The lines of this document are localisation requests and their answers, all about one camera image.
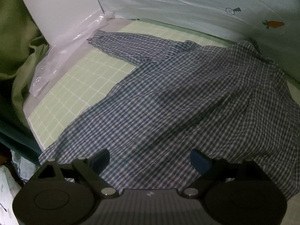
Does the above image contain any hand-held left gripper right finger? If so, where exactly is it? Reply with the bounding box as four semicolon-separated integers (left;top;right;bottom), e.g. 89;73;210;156
179;148;272;197

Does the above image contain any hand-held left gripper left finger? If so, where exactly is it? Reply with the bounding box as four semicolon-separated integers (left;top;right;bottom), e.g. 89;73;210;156
28;148;119;197

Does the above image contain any white board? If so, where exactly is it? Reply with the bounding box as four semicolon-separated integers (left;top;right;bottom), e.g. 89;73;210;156
16;0;105;46

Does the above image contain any clear plastic sheet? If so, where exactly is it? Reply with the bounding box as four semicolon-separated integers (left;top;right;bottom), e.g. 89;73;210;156
29;11;118;98

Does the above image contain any carrot printed white sheet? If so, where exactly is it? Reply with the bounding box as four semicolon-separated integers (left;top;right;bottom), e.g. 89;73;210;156
89;0;300;85

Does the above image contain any blue checked shirt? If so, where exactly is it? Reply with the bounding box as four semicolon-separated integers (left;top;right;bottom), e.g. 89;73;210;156
39;30;300;201

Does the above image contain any pale crinkled plastic bag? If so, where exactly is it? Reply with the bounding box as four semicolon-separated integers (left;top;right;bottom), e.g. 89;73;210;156
0;149;40;225

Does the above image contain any green grid mat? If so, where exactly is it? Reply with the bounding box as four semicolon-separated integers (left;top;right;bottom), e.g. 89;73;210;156
28;19;300;152

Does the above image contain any green cloth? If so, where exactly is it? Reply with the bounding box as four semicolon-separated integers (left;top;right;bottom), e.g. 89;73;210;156
0;0;50;132

